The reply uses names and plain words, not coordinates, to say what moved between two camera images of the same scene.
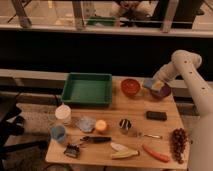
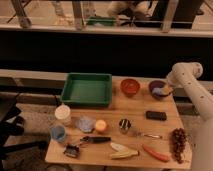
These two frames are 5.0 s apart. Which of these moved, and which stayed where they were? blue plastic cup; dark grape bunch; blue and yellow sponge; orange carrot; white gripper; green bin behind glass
Moved: blue and yellow sponge; white gripper
Stayed: blue plastic cup; green bin behind glass; dark grape bunch; orange carrot
